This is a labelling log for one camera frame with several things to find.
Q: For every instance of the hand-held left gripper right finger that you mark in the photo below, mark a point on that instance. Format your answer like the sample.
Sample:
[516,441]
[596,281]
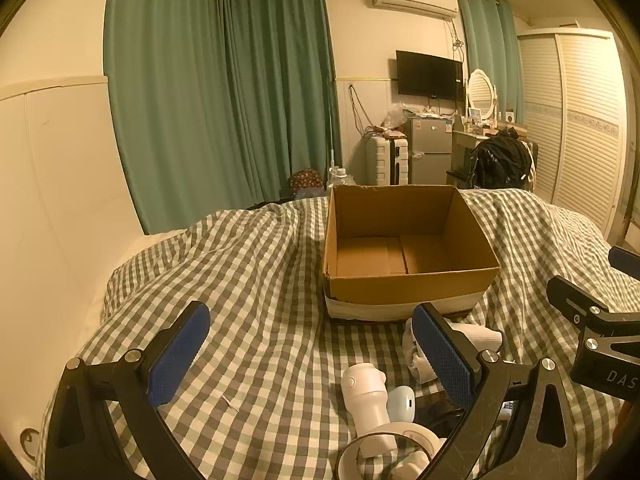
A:
[445,355]

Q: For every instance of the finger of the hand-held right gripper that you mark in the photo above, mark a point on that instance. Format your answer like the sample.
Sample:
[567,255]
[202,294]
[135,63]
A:
[575,297]
[627,262]

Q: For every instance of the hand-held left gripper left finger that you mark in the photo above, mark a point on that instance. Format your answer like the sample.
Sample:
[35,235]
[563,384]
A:
[177,360]

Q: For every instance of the white socks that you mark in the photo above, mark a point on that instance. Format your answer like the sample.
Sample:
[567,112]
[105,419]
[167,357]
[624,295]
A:
[480,335]

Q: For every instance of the brown cardboard box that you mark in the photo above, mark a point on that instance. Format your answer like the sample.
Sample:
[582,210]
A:
[415,290]

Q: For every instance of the white handheld device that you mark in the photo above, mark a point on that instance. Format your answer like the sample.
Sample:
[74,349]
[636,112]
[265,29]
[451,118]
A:
[365,395]

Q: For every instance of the white rounded object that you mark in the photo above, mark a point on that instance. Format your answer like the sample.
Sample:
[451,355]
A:
[410,467]

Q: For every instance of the grey white checked blanket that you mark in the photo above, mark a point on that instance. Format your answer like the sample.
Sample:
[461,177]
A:
[250,310]

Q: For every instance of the white louvred wardrobe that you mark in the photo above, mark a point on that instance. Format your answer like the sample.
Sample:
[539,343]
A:
[575,125]

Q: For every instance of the black jacket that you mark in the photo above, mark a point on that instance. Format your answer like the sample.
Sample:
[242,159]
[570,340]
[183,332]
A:
[500,160]

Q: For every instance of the white dressing table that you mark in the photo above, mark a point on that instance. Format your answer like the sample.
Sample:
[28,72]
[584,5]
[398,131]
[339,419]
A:
[462,140]

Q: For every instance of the clear water jug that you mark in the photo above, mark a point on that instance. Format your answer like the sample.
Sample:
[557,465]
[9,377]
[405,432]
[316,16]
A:
[341,180]

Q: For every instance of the white suitcase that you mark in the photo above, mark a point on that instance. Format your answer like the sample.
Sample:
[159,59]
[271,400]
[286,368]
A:
[382,160]

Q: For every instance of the silver small fridge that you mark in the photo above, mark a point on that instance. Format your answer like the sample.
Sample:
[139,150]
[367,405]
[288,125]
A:
[430,150]

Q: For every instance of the crumpled bluish plastic bag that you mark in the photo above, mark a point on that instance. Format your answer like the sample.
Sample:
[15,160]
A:
[310,193]

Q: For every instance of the dark patterned bag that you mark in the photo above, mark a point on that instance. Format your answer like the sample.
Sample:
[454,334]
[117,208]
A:
[306,180]

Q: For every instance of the white oval mirror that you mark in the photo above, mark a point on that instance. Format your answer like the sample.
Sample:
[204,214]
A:
[481,90]

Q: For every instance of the white stick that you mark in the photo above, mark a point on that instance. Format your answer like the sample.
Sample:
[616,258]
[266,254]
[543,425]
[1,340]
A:
[333,145]

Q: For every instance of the clear plastic bag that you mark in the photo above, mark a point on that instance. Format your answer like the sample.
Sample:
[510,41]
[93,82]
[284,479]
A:
[395,115]

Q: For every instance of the narrow green curtain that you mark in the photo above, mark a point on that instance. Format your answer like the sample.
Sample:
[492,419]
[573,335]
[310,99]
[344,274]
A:
[492,50]

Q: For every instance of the wide green curtain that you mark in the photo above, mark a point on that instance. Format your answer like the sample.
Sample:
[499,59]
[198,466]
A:
[165,85]

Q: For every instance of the small photo frame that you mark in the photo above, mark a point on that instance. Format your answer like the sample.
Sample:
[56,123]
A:
[473,115]

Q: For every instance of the black wall television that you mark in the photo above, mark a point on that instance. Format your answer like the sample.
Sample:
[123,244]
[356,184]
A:
[427,75]

